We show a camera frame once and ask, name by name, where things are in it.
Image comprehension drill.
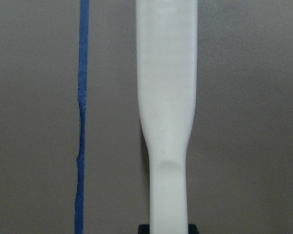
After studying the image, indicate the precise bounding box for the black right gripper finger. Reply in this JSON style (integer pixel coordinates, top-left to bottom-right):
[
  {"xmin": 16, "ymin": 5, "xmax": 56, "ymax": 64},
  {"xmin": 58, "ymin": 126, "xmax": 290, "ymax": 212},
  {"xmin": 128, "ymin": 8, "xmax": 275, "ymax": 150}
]
[{"xmin": 137, "ymin": 223, "xmax": 200, "ymax": 234}]

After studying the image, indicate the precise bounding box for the beige brush with black bristles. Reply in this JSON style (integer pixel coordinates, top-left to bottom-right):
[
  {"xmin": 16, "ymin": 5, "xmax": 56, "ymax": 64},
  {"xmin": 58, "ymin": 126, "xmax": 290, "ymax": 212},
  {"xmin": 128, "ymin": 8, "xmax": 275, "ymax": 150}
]
[{"xmin": 136, "ymin": 0, "xmax": 198, "ymax": 234}]

